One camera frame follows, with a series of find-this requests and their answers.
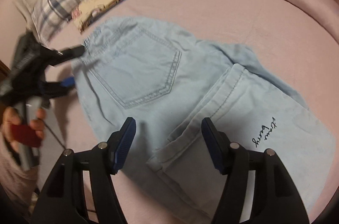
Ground light blue denim pants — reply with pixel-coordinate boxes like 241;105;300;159
72;17;336;223

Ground pink left sleeve forearm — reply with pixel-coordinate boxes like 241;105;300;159
1;136;39;219

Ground left hand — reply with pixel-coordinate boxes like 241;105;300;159
2;107;46;153

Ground pink bed sheet mattress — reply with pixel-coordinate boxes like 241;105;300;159
47;0;338;223

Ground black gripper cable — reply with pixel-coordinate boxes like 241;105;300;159
42;120;67;150

